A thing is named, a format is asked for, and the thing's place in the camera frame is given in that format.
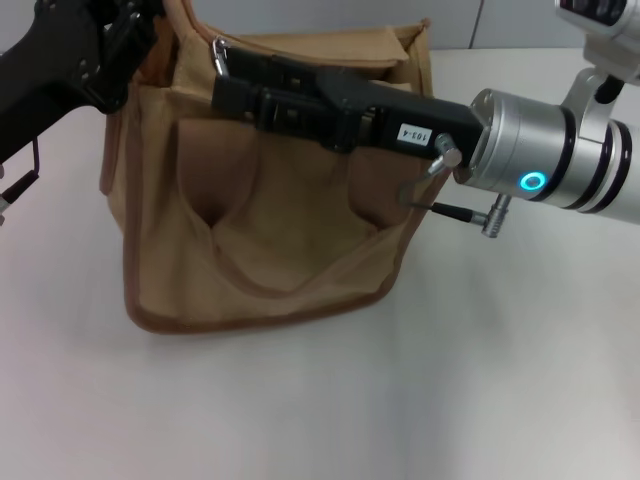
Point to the khaki canvas food bag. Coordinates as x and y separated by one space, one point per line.
275 240

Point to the silver metal zipper pull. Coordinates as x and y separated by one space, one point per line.
219 55

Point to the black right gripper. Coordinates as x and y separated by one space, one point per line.
390 120

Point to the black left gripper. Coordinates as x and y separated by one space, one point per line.
50 55

